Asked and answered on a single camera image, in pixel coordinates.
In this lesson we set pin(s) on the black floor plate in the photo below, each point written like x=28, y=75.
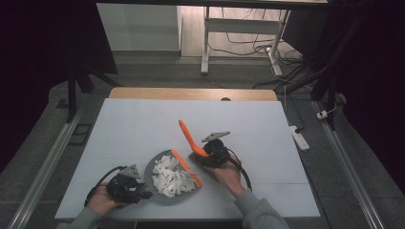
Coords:
x=80, y=134

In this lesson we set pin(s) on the white panel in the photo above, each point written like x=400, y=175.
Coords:
x=138, y=27

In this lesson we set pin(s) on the pile of white paper scraps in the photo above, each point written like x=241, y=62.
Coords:
x=172, y=179

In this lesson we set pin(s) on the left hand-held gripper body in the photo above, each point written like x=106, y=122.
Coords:
x=122, y=189

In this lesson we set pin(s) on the grey dustpan with orange edge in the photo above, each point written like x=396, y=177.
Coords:
x=149, y=178

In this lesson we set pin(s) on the person's right hand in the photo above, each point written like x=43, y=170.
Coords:
x=229, y=178

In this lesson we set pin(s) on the black curtain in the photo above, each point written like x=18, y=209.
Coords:
x=379, y=79
x=35, y=63

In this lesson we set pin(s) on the white power strip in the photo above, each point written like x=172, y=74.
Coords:
x=298, y=137

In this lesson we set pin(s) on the metal floor rail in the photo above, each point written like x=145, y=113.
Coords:
x=347, y=165
x=47, y=165

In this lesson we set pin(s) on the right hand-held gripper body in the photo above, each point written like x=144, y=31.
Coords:
x=218, y=152

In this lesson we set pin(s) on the small white adapter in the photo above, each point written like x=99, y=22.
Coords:
x=322, y=114

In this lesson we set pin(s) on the white desk frame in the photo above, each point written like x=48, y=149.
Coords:
x=242, y=26

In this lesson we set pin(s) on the person's left hand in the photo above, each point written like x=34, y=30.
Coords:
x=100, y=202

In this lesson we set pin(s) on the wooden table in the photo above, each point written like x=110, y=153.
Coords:
x=191, y=94

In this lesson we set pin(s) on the white table board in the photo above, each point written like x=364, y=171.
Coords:
x=143, y=120

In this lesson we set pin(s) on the black stand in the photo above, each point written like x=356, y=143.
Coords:
x=71, y=92
x=328, y=63

